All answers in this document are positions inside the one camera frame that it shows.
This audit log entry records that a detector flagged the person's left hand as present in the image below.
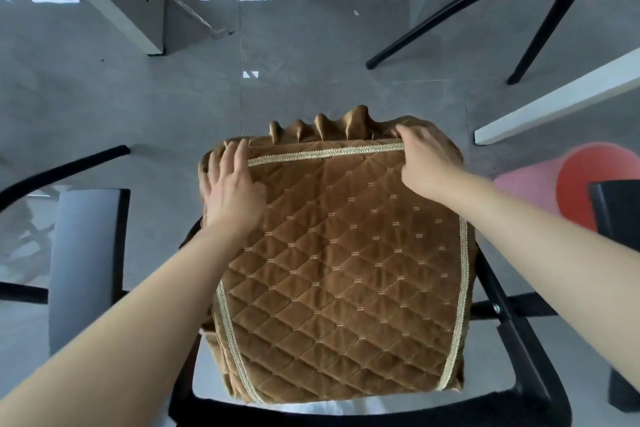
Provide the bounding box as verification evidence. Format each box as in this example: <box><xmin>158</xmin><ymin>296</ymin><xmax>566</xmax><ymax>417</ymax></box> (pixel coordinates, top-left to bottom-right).
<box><xmin>202</xmin><ymin>138</ymin><xmax>269</xmax><ymax>238</ymax></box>

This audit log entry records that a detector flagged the person's right hand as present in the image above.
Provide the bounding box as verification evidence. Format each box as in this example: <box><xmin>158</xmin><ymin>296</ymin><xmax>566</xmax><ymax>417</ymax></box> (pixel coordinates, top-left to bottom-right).
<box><xmin>396</xmin><ymin>123</ymin><xmax>466</xmax><ymax>198</ymax></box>

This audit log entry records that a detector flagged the brown quilted chair cover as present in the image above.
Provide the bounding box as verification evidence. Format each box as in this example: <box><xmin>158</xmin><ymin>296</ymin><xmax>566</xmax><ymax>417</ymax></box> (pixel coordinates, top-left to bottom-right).
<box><xmin>198</xmin><ymin>104</ymin><xmax>473</xmax><ymax>405</ymax></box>

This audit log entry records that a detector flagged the person's left forearm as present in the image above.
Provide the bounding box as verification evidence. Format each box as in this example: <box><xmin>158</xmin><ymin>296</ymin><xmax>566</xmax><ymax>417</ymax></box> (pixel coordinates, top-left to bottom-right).
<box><xmin>0</xmin><ymin>224</ymin><xmax>261</xmax><ymax>427</ymax></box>

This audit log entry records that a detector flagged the person's right forearm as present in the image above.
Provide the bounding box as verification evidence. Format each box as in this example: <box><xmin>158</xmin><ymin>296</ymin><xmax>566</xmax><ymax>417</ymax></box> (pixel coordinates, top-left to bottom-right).
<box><xmin>427</xmin><ymin>171</ymin><xmax>640</xmax><ymax>337</ymax></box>

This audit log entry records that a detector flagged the grey cushioned black chair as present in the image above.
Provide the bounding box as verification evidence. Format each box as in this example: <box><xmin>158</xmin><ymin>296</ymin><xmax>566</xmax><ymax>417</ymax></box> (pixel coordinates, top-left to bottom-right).
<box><xmin>0</xmin><ymin>144</ymin><xmax>132</xmax><ymax>357</ymax></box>

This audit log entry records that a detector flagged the white table leg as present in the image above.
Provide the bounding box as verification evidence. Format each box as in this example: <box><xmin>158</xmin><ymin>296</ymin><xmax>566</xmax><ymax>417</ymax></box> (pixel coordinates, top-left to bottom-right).
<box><xmin>473</xmin><ymin>46</ymin><xmax>640</xmax><ymax>146</ymax></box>
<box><xmin>70</xmin><ymin>0</ymin><xmax>166</xmax><ymax>56</ymax></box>

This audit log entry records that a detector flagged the black slim-legged chair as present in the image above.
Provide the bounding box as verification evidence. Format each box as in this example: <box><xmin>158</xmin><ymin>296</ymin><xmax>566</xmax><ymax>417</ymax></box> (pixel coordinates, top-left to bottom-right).
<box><xmin>365</xmin><ymin>0</ymin><xmax>590</xmax><ymax>86</ymax></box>

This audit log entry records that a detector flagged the pink foam roller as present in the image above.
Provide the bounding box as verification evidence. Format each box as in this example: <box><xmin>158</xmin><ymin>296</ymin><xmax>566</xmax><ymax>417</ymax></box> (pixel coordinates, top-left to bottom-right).
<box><xmin>492</xmin><ymin>141</ymin><xmax>640</xmax><ymax>235</ymax></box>

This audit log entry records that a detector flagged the black mesh chair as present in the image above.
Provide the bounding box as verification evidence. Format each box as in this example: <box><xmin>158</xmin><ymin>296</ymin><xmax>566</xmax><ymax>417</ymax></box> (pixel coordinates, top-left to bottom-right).
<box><xmin>587</xmin><ymin>180</ymin><xmax>640</xmax><ymax>413</ymax></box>

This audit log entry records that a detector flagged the black chair with armrests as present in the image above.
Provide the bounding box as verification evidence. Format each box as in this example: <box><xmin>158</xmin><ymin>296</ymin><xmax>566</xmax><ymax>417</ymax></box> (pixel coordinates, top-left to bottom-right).
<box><xmin>167</xmin><ymin>214</ymin><xmax>574</xmax><ymax>427</ymax></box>

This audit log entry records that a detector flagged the beige cord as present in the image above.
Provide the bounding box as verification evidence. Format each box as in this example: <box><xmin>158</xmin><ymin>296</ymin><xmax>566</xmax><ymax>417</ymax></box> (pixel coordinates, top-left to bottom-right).
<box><xmin>159</xmin><ymin>0</ymin><xmax>236</xmax><ymax>40</ymax></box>

